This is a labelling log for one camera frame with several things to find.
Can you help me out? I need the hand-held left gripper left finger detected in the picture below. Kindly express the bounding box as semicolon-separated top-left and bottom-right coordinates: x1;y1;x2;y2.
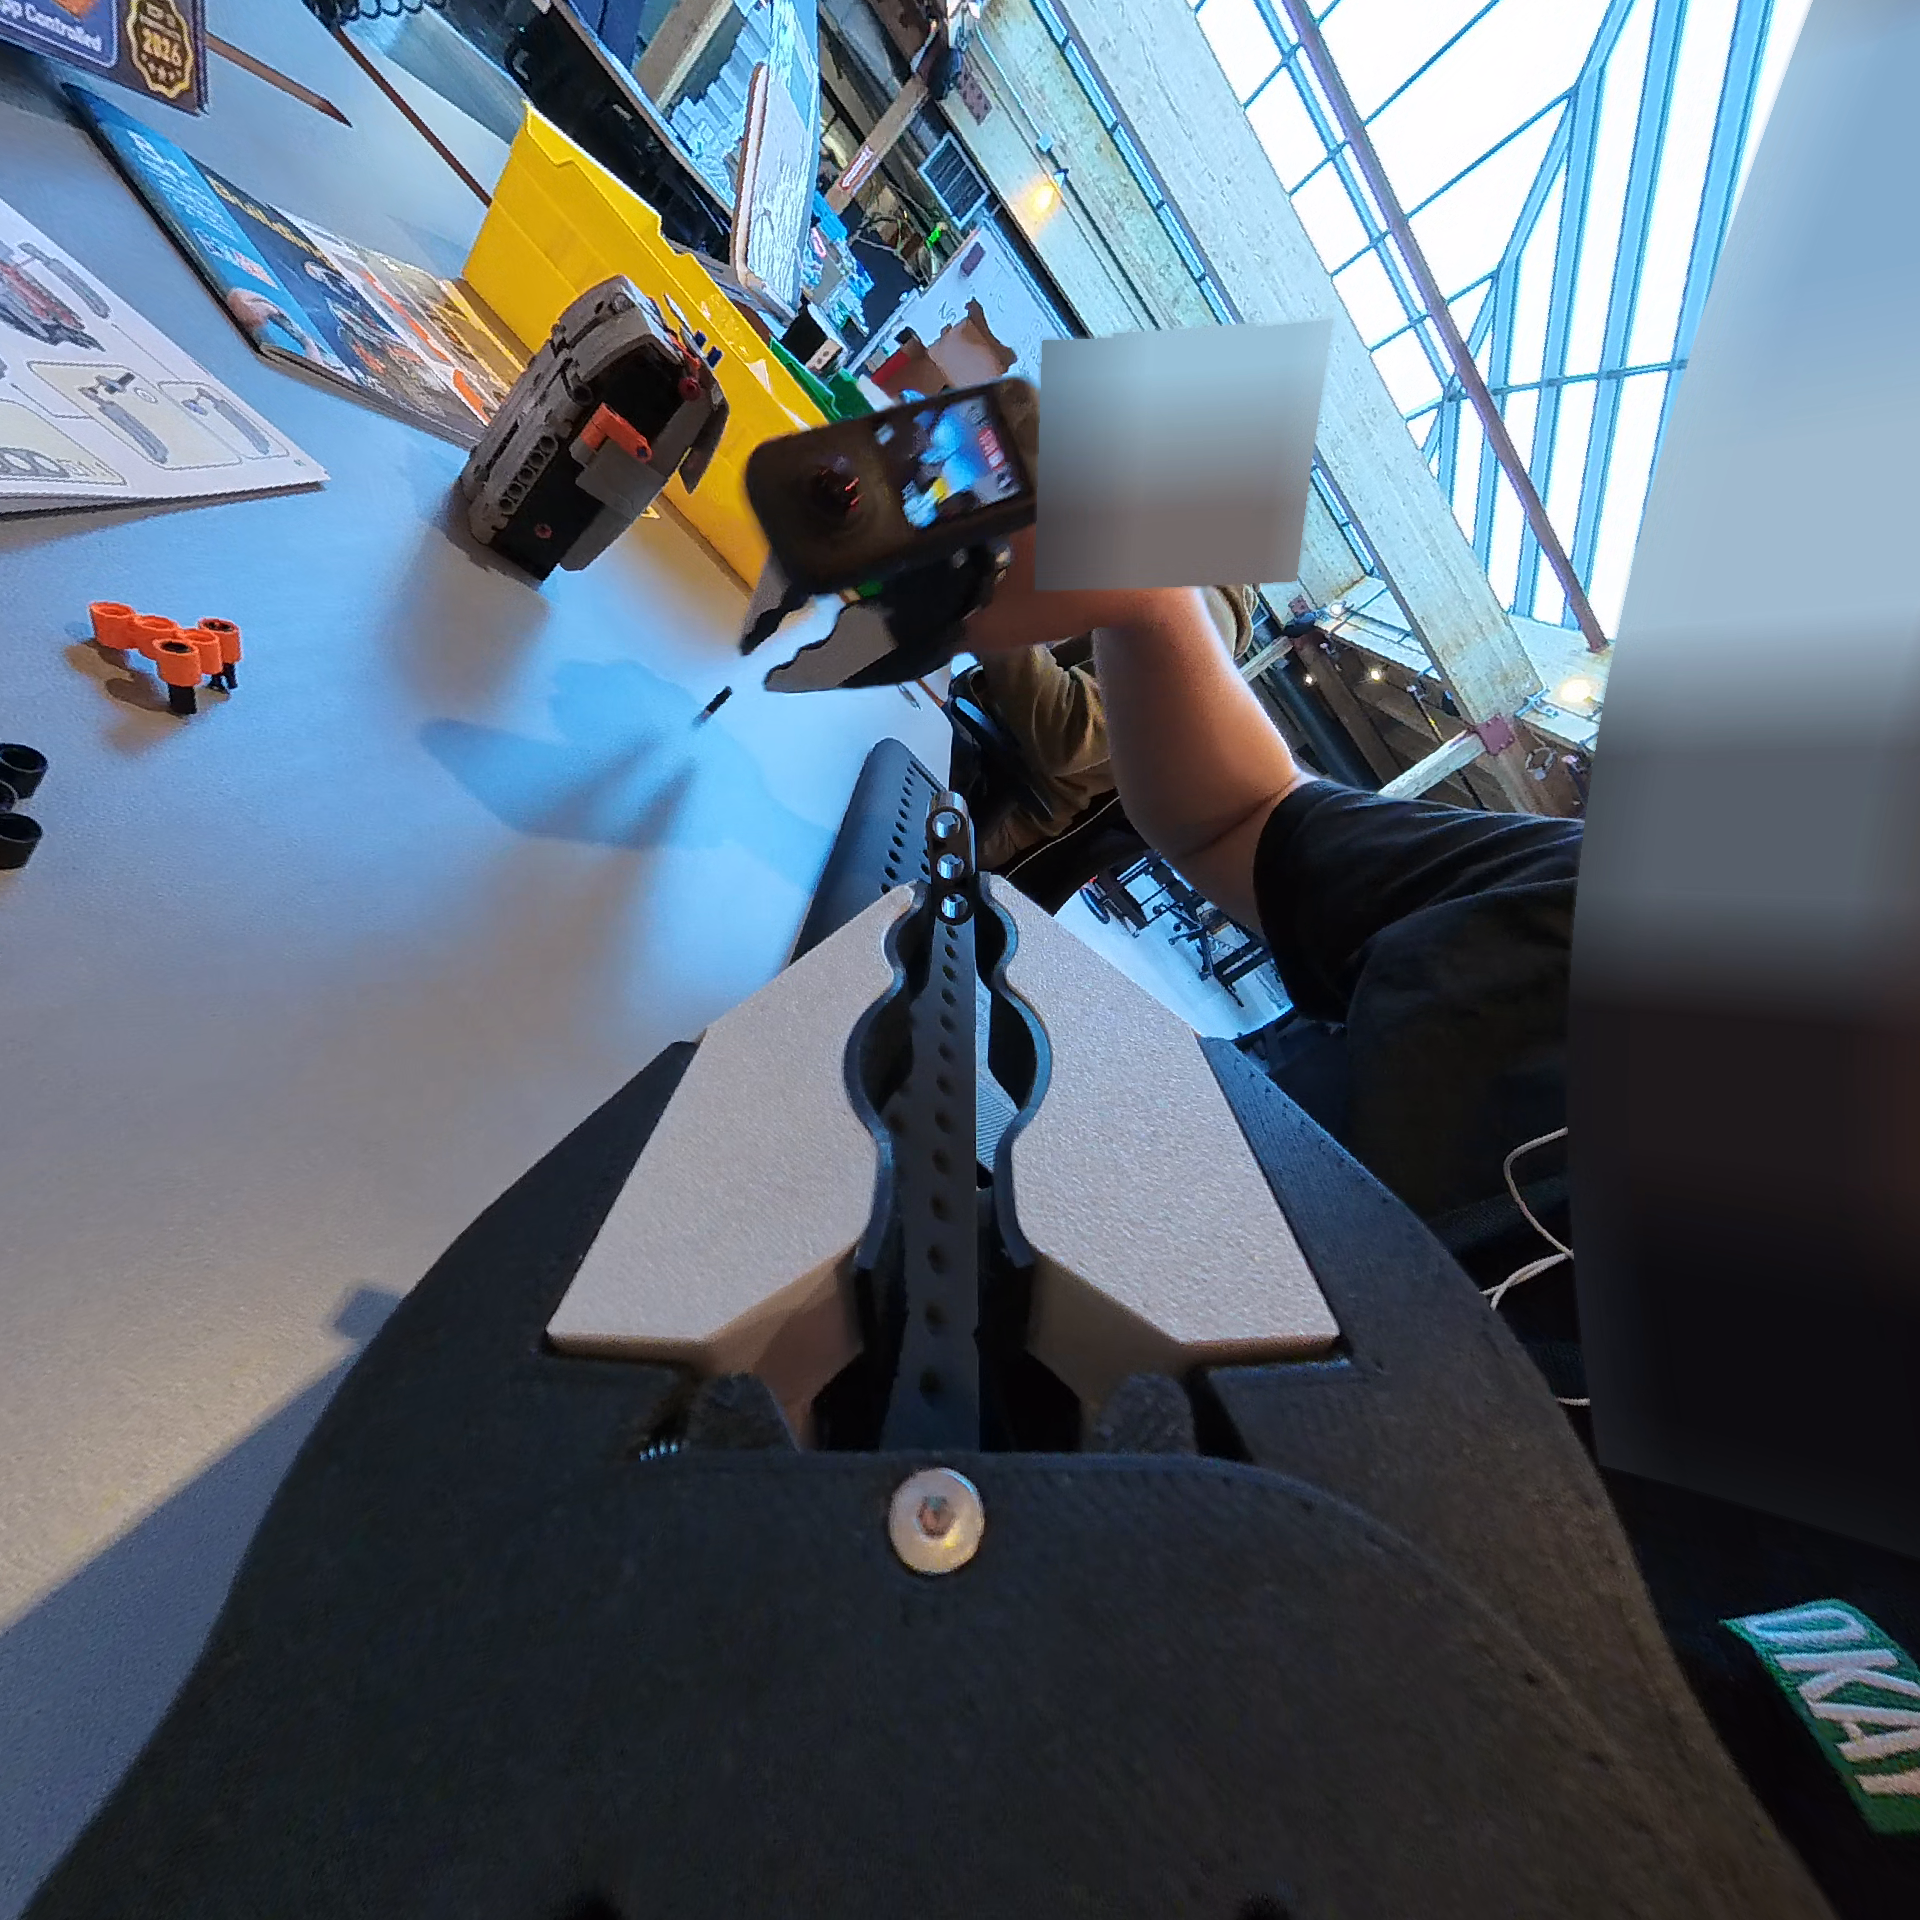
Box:
547;881;920;1453

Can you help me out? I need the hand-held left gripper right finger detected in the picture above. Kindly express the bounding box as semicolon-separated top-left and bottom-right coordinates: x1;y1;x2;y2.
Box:
982;879;1341;1452

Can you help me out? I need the person's right forearm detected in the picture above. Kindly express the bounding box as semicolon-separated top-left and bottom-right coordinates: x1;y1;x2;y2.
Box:
966;582;1308;940

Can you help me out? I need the grey desk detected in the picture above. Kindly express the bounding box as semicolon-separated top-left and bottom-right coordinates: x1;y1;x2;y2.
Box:
0;0;1261;1665

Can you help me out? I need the black perforated panel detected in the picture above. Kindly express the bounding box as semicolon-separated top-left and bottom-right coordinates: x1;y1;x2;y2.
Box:
791;738;998;1453

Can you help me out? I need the green plastic bin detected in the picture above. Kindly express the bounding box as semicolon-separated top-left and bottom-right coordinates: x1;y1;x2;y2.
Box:
773;336;875;424

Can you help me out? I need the grey toy vehicle chassis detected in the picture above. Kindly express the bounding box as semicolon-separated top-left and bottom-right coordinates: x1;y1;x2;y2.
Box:
457;273;732;582

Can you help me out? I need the person's black shirt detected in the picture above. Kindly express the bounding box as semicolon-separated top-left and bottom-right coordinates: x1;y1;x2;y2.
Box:
1252;777;1920;1920

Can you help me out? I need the leaning wooden board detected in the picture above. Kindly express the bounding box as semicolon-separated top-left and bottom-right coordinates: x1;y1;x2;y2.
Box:
726;58;822;320

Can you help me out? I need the yellow plastic bin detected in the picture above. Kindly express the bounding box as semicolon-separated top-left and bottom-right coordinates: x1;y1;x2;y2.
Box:
462;108;840;590

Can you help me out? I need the blue toy box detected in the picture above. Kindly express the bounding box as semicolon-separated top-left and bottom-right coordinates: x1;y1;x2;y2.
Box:
67;81;504;447

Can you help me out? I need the orange connector assembly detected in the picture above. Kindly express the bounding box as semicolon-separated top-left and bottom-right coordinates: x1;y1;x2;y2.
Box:
87;599;244;717

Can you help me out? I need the large skylight window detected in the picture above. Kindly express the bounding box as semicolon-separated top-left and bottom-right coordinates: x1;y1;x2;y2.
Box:
1191;0;1817;640

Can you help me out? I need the building instruction booklet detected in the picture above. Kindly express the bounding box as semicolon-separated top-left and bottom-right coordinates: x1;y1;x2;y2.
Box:
0;194;332;521

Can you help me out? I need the green sewn label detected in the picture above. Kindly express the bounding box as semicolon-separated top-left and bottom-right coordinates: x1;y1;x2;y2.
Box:
1718;1597;1920;1840

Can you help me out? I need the dark printed box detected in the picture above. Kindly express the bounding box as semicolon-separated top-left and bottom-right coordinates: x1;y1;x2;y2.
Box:
0;0;207;116

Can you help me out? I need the white cord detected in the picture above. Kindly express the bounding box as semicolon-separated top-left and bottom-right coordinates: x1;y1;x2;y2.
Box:
1476;1124;1596;1413

